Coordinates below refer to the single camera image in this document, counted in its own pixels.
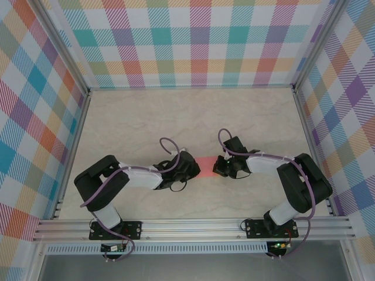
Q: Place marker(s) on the pink paper sheet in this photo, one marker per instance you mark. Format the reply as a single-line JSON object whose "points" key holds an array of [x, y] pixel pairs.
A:
{"points": [[206, 167]]}

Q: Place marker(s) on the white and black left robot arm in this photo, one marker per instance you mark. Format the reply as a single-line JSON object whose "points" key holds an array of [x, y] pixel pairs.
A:
{"points": [[140, 178]]}

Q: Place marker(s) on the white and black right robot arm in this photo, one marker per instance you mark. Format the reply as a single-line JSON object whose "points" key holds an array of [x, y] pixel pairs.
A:
{"points": [[263, 165]]}

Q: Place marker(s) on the small dark circuit board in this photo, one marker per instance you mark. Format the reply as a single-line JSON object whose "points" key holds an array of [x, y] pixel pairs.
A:
{"points": [[112, 248]]}

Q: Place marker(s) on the small circuit board green light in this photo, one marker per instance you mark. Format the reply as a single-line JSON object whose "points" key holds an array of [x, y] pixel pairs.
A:
{"points": [[279, 245]]}

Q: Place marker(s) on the aluminium mounting rail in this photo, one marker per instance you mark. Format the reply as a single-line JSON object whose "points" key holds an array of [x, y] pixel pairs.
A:
{"points": [[190, 228]]}

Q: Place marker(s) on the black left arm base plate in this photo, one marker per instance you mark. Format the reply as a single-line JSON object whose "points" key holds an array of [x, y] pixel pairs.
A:
{"points": [[133, 228]]}

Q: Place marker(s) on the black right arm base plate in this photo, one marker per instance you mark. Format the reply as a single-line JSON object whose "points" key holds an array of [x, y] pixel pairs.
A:
{"points": [[255, 229]]}

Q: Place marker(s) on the aluminium side rail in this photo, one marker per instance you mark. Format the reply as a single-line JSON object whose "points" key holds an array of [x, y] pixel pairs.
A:
{"points": [[313, 146], [74, 146]]}

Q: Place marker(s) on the thin aluminium rail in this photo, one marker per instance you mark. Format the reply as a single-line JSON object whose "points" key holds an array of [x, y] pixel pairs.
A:
{"points": [[190, 87]]}

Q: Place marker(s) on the aluminium corner post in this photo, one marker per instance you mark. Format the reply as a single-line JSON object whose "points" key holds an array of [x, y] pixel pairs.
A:
{"points": [[63, 44], [320, 41]]}

